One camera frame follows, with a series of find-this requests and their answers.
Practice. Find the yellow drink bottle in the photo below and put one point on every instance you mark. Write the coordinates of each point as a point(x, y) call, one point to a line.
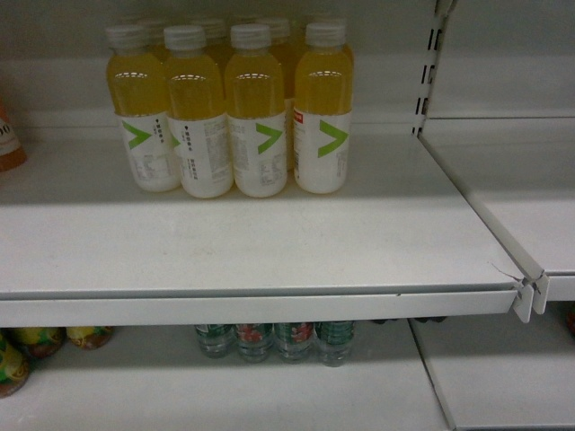
point(322, 109)
point(256, 112)
point(135, 78)
point(197, 117)

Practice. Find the water bottle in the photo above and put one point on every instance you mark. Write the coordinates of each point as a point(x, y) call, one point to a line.
point(215, 340)
point(294, 340)
point(254, 341)
point(334, 341)

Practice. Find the white upper shelf board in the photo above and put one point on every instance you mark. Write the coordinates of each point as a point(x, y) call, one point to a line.
point(81, 243)

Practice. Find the white adjacent shelf board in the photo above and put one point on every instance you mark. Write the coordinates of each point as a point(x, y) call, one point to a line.
point(518, 176)

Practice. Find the slotted shelf upright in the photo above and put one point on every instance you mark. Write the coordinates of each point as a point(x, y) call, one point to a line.
point(430, 61)

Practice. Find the yellow drink bottle right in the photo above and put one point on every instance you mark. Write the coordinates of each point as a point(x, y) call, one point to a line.
point(322, 109)

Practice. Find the yellow drink bottle far left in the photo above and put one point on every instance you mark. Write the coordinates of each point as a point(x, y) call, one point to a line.
point(135, 78)

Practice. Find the orange drink bottle edge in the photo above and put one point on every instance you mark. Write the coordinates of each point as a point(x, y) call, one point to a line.
point(12, 152)

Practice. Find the lemon tea bottle lower left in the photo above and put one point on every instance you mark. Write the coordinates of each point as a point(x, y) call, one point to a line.
point(15, 368)

